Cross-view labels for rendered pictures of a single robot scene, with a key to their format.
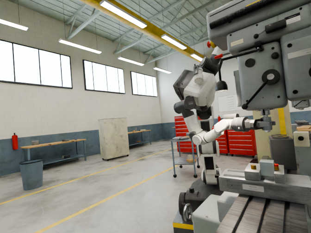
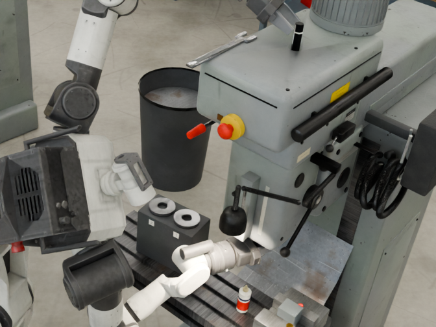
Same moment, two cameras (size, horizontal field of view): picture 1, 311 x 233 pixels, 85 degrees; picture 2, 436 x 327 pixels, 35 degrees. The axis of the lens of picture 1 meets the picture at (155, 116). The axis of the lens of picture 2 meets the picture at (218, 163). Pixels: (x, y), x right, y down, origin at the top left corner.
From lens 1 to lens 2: 2.02 m
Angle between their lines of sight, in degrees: 95
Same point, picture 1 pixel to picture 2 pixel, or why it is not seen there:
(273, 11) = not seen: hidden behind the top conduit
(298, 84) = (327, 198)
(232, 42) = (300, 155)
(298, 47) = (341, 153)
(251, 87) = (289, 217)
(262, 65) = (307, 180)
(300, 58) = not seen: hidden behind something
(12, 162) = not seen: outside the picture
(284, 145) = (202, 235)
